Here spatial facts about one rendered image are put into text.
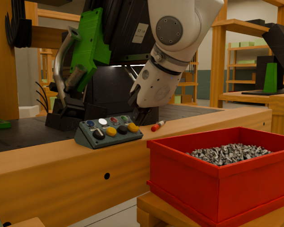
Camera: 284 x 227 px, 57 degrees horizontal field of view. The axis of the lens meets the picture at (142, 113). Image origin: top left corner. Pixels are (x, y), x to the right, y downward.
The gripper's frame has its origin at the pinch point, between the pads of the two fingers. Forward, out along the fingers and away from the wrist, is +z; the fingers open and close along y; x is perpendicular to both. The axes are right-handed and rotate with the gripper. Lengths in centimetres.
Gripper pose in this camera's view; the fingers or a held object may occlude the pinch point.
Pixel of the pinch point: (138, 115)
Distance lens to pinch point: 65.2
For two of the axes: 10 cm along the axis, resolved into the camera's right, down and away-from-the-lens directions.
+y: 7.2, -0.9, 6.9
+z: -4.0, 7.5, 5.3
